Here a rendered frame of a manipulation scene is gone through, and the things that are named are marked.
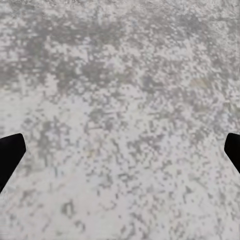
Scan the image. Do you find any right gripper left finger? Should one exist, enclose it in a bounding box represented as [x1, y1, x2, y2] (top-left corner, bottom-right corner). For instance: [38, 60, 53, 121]
[0, 133, 26, 193]

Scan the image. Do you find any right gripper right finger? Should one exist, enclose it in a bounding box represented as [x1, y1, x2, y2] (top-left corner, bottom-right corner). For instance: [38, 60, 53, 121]
[224, 133, 240, 173]

